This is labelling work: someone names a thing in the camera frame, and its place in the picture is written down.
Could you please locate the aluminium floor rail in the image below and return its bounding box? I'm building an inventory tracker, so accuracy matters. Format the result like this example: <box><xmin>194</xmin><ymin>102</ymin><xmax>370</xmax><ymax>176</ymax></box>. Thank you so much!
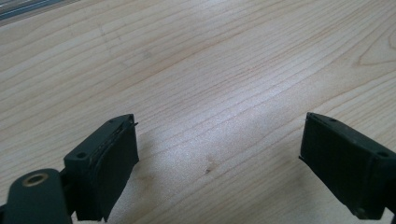
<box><xmin>0</xmin><ymin>0</ymin><xmax>80</xmax><ymax>22</ymax></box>

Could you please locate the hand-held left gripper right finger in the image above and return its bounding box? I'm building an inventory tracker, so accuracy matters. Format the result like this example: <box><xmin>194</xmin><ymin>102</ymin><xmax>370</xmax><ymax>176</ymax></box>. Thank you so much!
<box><xmin>298</xmin><ymin>111</ymin><xmax>396</xmax><ymax>221</ymax></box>

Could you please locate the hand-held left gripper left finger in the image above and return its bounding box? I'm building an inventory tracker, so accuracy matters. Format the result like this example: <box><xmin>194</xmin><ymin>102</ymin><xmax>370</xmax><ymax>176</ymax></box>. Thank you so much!
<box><xmin>63</xmin><ymin>113</ymin><xmax>140</xmax><ymax>223</ymax></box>

